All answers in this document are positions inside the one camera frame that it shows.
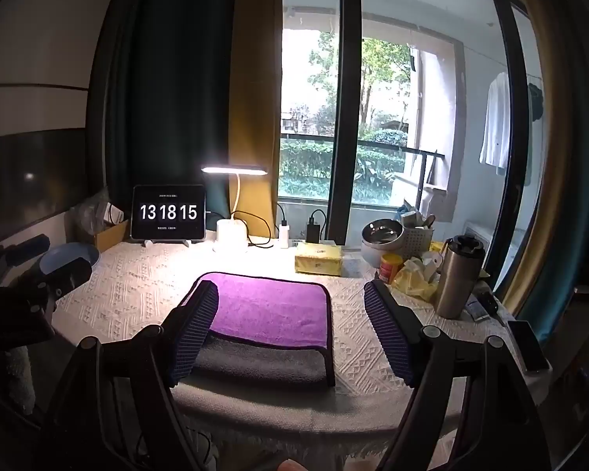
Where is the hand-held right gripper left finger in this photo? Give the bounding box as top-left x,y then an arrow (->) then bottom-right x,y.
43,281 -> 220,471

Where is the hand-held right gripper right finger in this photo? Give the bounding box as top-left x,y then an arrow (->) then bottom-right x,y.
363,281 -> 553,471

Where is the grey towel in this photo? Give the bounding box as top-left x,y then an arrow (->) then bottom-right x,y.
192,331 -> 337,387

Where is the purple towel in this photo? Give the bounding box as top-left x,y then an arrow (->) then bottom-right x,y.
184,272 -> 335,350

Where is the yellow plastic bag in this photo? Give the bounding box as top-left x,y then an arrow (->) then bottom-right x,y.
391,255 -> 440,302

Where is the blue bowl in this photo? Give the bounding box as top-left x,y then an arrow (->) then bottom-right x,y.
40,244 -> 101,276

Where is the red and yellow can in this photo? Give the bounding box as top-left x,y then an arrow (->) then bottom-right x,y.
378,254 -> 404,285

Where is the stainless steel tumbler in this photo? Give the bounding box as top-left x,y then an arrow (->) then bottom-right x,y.
433,235 -> 487,319

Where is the white perforated basket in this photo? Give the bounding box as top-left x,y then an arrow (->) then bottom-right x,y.
397,210 -> 435,262

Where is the stainless steel bowl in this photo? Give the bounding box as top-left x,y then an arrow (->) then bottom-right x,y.
362,219 -> 404,247

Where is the cardboard box with items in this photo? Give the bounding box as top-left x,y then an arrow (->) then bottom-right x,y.
66,187 -> 123,247

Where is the white textured tablecloth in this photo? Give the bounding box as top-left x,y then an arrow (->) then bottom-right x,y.
51,239 -> 553,445

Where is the yellow tissue box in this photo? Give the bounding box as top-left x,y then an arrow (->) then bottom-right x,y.
293,242 -> 343,276

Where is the tablet showing clock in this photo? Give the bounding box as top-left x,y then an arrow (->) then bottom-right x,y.
130,184 -> 208,242

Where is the white desk lamp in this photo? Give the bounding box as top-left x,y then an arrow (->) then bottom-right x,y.
201,165 -> 270,254

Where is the smartphone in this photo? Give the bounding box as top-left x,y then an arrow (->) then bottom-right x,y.
507,320 -> 551,374

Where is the white hanging shirt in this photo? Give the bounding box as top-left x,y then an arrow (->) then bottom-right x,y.
478,71 -> 512,176

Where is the dark green curtain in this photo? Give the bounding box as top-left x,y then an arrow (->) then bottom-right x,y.
86,0 -> 241,226

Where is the mustard yellow curtain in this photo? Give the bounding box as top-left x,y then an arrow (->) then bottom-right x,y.
228,0 -> 283,241

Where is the black cable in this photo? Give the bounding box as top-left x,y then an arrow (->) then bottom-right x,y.
207,209 -> 291,248

